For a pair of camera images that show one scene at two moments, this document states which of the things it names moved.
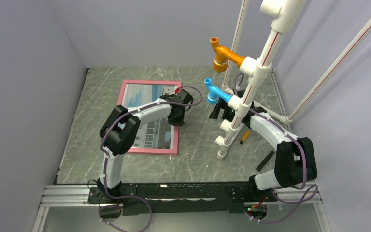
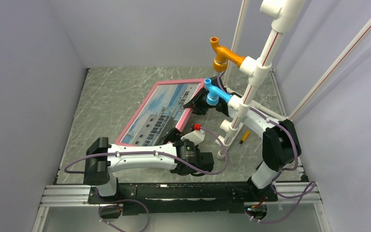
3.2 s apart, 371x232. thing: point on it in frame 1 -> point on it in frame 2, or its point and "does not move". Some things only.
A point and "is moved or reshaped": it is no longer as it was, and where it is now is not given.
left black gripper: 179,122 -> 174,136
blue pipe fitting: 215,93 does not move
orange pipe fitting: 220,63 does not move
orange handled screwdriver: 245,137 does not move
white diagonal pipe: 333,70 does not move
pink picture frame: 157,136 is moved or reshaped
